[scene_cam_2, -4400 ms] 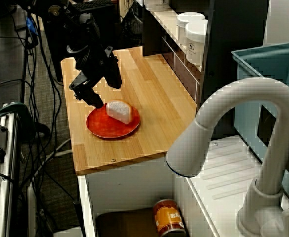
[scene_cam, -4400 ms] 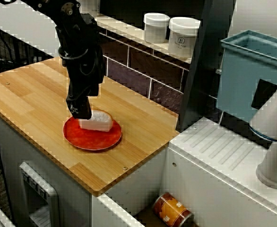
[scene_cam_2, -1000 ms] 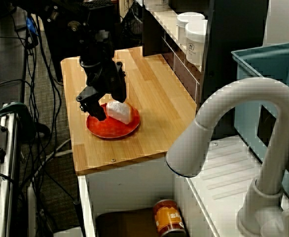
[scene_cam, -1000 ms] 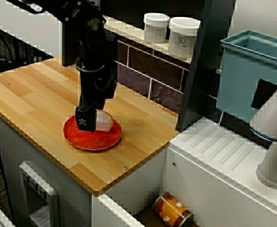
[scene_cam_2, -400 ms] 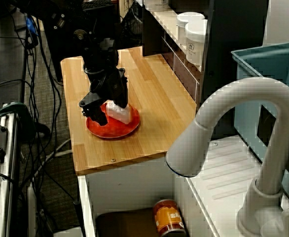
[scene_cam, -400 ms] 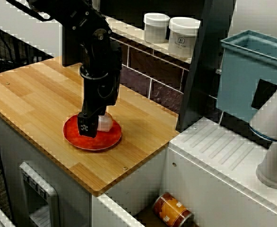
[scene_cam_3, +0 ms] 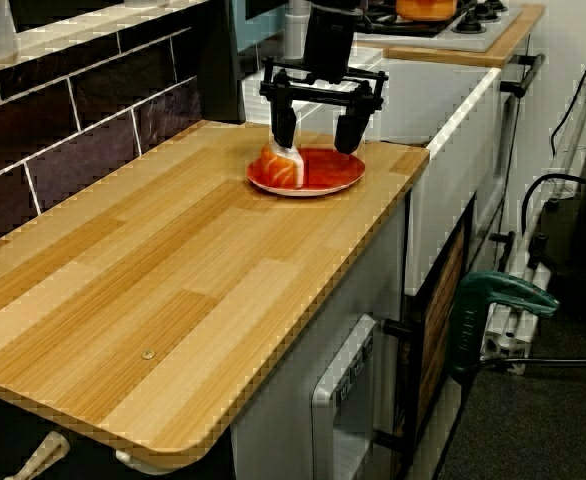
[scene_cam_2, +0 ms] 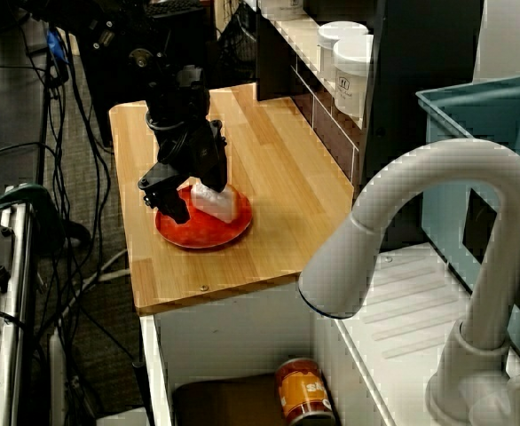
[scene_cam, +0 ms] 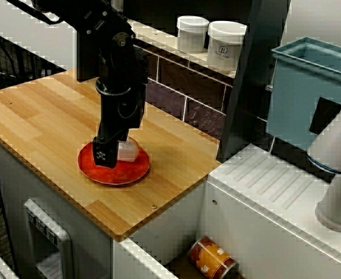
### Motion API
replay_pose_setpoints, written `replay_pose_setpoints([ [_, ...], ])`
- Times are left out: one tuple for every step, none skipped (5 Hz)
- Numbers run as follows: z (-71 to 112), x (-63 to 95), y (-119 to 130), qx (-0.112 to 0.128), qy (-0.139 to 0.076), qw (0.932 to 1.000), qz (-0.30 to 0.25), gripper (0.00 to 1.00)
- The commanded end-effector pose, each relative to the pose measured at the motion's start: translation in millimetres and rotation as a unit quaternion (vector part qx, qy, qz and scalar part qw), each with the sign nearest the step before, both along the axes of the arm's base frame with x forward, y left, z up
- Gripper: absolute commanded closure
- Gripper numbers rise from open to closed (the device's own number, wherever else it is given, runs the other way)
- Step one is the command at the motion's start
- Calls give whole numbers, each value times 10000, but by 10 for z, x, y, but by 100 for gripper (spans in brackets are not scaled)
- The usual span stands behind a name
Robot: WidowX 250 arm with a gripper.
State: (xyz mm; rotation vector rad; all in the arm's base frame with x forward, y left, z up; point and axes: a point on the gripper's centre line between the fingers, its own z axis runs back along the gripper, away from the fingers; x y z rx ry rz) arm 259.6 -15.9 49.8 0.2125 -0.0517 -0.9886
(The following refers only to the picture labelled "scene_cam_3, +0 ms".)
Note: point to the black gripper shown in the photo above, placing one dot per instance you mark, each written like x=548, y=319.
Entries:
x=329, y=45

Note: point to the salmon nigiri sushi toy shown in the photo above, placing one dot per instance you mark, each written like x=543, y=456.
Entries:
x=279, y=167

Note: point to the round red plate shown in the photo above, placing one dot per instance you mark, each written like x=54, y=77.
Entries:
x=333, y=172

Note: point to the white toy sink unit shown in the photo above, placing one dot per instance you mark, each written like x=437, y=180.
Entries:
x=453, y=175

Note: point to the orange pot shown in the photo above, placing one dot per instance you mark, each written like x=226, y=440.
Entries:
x=425, y=9

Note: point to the grey toy stove top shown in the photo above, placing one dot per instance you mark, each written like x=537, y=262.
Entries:
x=473, y=37

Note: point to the black stove knob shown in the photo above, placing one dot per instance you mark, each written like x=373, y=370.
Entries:
x=487, y=10
x=469, y=24

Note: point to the dark tile backsplash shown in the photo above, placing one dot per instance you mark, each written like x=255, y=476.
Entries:
x=73, y=135

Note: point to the green clamp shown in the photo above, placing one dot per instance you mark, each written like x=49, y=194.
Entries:
x=473, y=320

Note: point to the cream shelf ledge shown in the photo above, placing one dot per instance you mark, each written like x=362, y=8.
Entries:
x=73, y=35

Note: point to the grey dishwasher door panel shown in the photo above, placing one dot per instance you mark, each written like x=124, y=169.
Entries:
x=345, y=400

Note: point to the brass countertop screw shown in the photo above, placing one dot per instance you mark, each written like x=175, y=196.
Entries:
x=147, y=354

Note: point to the wide black upright post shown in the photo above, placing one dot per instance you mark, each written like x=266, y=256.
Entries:
x=220, y=60

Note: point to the aluminium frame rail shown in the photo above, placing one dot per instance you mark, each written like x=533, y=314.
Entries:
x=538, y=280

